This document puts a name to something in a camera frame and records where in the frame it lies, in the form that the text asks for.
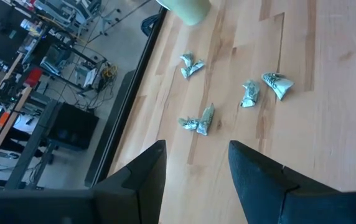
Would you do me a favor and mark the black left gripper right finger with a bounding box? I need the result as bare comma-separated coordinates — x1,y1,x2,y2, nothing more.
228,140,340,224

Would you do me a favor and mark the yellow cable coil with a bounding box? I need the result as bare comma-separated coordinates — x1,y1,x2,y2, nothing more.
101,63,119,81

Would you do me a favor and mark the black cable bundle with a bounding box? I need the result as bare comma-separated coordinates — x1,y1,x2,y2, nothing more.
140,14,162,37

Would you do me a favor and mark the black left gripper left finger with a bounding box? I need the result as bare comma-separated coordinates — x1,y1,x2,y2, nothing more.
92,139,167,224

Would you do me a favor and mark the grey office chair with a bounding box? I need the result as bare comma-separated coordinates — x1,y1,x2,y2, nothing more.
96,0,122,35

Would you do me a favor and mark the pale green mug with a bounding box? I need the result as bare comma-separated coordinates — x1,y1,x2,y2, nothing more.
155,0,212,27

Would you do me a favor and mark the black computer tower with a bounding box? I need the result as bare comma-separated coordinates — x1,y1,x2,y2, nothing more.
47,101,100,151

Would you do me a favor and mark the white laptop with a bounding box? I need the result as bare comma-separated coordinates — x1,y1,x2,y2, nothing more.
83,67,98,88

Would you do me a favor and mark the red box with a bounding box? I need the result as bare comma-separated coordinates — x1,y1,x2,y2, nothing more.
24,67,44,88

